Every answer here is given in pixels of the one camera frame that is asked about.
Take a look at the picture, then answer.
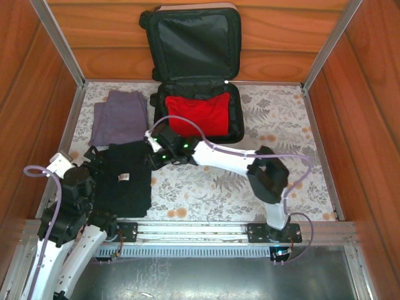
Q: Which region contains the black garment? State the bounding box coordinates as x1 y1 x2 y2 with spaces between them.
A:
90 141 154 219

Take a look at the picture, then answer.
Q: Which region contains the purple garment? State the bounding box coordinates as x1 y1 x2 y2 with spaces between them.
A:
88 89 149 148

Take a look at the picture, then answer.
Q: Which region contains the white hard-shell suitcase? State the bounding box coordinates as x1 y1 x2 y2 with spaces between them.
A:
139 2 245 144

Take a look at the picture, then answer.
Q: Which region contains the red folded garment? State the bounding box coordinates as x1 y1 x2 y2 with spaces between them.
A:
164 92 231 138

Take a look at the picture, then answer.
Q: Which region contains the floral patterned tablecloth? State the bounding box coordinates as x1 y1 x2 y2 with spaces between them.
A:
49 81 340 222

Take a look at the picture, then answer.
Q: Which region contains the grey metal sheet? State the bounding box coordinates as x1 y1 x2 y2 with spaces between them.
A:
70 246 360 300

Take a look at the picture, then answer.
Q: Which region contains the circuit board with green light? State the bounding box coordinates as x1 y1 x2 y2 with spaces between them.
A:
270 246 294 263

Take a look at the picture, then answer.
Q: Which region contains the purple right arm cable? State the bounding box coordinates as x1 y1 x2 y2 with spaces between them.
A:
149 115 315 266

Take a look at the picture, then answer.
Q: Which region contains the aluminium table side rail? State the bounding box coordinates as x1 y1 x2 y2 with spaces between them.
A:
35 83 86 219

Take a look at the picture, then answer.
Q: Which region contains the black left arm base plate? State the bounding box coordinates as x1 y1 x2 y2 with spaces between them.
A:
115 221 139 244

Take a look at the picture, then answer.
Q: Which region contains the aluminium mounting rail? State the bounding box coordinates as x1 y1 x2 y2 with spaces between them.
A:
20 219 358 248

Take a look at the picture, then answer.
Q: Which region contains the grey slotted cable duct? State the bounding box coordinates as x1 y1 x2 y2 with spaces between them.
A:
93 245 273 259

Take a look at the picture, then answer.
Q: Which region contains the aluminium lower frame bar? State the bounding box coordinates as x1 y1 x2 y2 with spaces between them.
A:
343 245 378 300
4 244 34 300

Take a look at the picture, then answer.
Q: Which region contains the aluminium frame post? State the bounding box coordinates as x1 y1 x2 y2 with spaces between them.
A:
301 0 363 90
29 0 87 88

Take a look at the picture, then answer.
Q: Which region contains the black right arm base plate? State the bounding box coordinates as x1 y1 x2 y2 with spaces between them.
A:
246 222 303 244

